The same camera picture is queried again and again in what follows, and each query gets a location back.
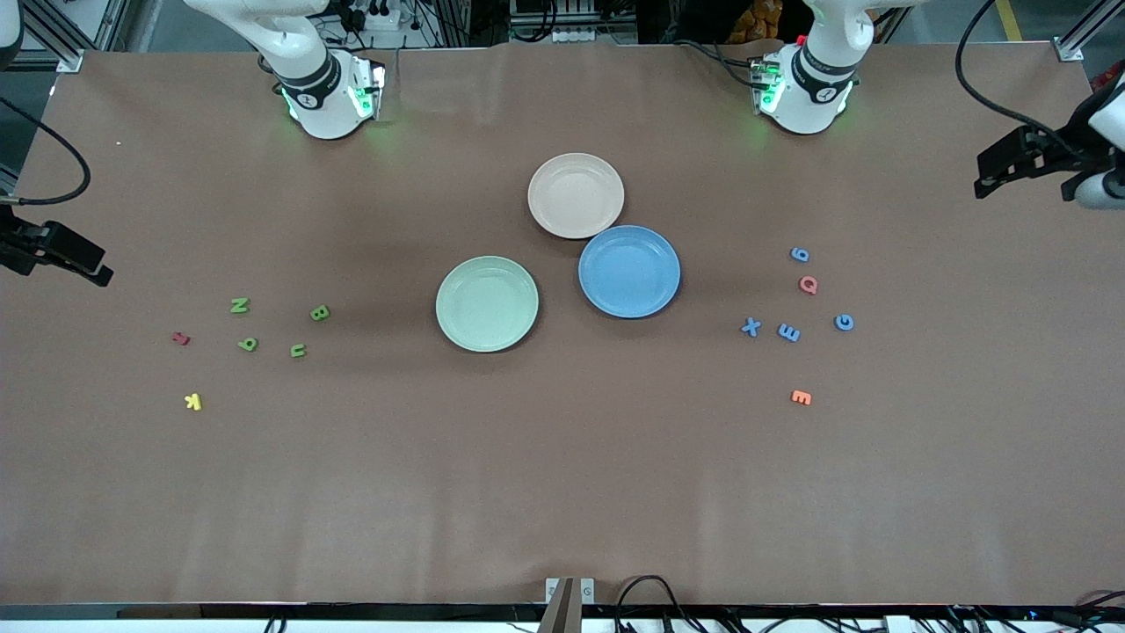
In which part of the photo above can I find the orange fruit net bag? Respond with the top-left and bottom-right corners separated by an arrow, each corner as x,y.
728,0 -> 785,45

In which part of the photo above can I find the blue plate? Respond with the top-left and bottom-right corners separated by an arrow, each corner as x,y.
577,224 -> 682,319

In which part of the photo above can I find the white power strip with plugs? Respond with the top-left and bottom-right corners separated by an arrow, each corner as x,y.
347,0 -> 402,33

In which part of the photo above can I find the green plate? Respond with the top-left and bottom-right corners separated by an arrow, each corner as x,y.
435,255 -> 541,353

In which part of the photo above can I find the beige plate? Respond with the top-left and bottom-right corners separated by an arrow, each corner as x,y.
527,152 -> 626,240

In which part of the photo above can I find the brown table cover sheet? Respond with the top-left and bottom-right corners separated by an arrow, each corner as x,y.
0,40 -> 1125,609

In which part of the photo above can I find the aluminium frame post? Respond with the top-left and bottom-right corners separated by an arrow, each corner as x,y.
18,0 -> 86,74
1057,0 -> 1125,62

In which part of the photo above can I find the black looped cable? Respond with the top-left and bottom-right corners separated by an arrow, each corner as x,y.
613,574 -> 704,633

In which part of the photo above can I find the silver mounting bracket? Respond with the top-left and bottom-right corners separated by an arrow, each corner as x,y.
545,577 -> 596,606

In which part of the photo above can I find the brown mounting post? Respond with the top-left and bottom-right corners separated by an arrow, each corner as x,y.
536,578 -> 583,633

